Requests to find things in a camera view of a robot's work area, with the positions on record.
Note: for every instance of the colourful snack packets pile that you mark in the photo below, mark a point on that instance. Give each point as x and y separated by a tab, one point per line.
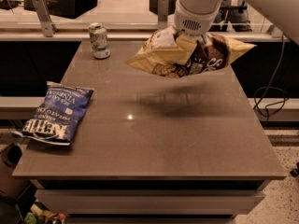
40	215

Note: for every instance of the left metal glass bracket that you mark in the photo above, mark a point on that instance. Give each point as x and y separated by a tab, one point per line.
47	26

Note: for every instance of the blue Kettle chip bag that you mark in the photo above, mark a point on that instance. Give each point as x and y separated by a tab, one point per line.
56	120

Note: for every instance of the grey drawer cabinet under table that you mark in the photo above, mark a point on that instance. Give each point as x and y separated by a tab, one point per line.
223	203

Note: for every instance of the seated person in background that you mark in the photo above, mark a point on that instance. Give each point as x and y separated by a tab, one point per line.
235	12

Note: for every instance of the middle metal glass bracket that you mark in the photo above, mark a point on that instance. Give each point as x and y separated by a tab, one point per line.
162	13

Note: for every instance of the brown and yellow chip bag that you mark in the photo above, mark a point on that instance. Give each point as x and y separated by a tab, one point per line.
174	54

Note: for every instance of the green and white soda can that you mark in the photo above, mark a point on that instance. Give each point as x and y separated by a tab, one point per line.
98	38

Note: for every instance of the dark bin with hole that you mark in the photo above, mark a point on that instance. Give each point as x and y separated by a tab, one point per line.
13	190

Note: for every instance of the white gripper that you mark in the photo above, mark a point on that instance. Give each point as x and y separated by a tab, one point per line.
191	21

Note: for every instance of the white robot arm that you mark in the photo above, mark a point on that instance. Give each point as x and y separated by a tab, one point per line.
284	14

